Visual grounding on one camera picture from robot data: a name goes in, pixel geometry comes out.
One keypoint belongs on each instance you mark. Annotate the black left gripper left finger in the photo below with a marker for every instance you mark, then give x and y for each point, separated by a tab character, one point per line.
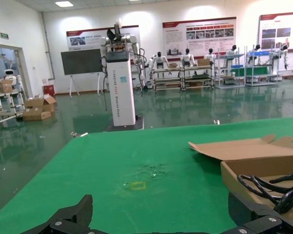
73	217

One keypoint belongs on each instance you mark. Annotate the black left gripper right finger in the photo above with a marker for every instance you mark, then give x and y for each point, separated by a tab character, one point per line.
241	209

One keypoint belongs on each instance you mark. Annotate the cardboard box with torn corner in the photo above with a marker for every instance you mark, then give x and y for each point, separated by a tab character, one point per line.
246	156

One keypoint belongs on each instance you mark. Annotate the flat closed cardboard box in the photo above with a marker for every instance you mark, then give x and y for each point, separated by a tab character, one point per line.
34	114

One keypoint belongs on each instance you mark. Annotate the open cardboard box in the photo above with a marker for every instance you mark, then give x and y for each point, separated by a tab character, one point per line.
41	103

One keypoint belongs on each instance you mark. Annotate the red box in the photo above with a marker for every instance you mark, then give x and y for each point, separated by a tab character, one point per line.
49	90

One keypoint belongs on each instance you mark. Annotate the cardboard box with round mark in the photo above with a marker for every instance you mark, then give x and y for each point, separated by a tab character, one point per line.
1	86

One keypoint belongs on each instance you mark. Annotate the small cardboard box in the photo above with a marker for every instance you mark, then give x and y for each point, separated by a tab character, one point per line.
173	65

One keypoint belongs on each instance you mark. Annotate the green table cloth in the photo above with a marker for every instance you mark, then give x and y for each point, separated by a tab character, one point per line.
88	170

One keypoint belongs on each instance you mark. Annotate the clear tape scraps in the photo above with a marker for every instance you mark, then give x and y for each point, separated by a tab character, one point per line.
152	170

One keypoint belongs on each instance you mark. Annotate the grey metal shelf rack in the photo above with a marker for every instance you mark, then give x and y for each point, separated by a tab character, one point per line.
228	81

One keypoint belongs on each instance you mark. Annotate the grey shelf rack blue bins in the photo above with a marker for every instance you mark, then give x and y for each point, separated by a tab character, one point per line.
258	72

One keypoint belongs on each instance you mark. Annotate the white pipe rack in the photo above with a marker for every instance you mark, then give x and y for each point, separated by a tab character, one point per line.
7	94

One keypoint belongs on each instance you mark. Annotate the small white round-head robot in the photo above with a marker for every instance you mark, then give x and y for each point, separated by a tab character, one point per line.
9	75

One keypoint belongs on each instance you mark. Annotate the dark display screen on stand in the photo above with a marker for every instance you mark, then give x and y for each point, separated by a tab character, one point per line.
80	61

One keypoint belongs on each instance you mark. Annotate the white humanoid robot black head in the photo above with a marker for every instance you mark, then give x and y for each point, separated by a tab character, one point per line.
159	60
188	58
210	56
255	53
283	52
232	53

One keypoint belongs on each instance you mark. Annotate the green exit sign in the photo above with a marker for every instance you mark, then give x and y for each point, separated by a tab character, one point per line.
4	35

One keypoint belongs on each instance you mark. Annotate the ceiling light panel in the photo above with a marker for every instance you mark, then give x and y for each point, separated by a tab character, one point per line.
63	3

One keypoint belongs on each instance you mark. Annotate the pipe frame workbench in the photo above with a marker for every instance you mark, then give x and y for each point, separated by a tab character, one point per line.
197	78
166	79

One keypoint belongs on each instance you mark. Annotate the glass doorway frame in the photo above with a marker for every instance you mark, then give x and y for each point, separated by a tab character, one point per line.
20	68

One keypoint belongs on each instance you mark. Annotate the white wall pipe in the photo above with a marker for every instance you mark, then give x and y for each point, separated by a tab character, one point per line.
48	61

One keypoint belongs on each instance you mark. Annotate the wide wall poster photo row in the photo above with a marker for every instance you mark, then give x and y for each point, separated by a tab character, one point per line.
197	36

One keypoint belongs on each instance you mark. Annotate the wall poster with red header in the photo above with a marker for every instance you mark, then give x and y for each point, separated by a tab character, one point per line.
88	36

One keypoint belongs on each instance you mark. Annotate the wall poster with large photos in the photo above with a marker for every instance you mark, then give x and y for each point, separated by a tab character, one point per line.
278	29

